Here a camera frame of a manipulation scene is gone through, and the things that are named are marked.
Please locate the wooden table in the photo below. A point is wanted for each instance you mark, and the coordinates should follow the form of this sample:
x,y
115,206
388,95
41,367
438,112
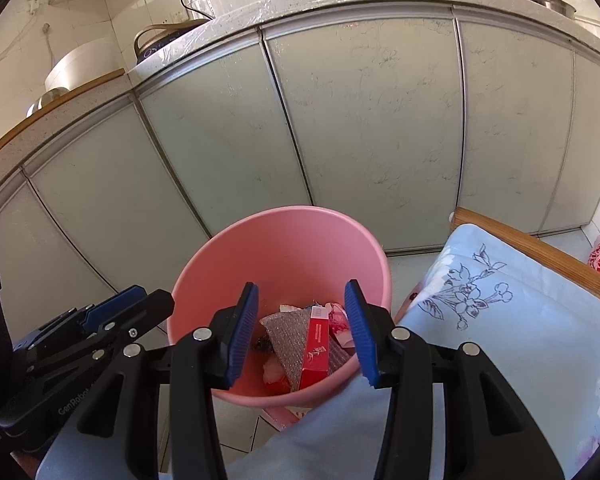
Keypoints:
x,y
530,246

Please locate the silver mesh scouring pad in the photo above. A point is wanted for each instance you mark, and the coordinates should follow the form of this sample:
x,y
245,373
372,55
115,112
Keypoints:
x,y
285,337

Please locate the white rice cooker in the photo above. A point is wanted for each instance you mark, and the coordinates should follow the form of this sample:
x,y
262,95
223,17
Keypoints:
x,y
77,67

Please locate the red cardboard box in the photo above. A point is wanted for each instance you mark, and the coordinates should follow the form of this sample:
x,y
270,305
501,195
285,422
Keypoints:
x,y
315,350

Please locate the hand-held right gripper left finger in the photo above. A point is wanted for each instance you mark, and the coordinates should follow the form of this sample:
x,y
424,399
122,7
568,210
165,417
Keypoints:
x,y
240,335

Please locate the grey blue fabric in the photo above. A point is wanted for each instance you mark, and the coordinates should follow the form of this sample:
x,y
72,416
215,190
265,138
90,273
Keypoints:
x,y
90,457

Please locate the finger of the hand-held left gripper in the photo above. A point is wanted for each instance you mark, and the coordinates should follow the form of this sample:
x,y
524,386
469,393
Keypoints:
x,y
140,317
115,305

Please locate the steel basin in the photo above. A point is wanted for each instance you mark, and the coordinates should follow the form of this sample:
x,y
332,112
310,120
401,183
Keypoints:
x,y
550,4

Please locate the wooden board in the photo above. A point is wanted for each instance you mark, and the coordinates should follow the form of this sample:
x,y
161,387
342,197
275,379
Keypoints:
x,y
55,105

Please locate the light blue floral cloth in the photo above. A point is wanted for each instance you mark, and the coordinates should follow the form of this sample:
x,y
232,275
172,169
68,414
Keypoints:
x,y
505,360

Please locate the pale green kitchen cabinet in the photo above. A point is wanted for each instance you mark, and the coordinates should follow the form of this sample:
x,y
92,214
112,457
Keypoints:
x,y
355,135

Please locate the pink plastic bucket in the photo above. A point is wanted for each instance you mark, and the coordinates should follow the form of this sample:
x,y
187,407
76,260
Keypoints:
x,y
280,260

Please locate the torn red white paper cup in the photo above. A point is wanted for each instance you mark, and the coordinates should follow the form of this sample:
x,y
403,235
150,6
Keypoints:
x,y
337,320

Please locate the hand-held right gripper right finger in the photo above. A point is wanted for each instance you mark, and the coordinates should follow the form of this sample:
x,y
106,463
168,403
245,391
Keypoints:
x,y
362,335

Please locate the red patterned mat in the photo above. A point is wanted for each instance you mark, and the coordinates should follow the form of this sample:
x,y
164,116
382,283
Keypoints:
x,y
285,416

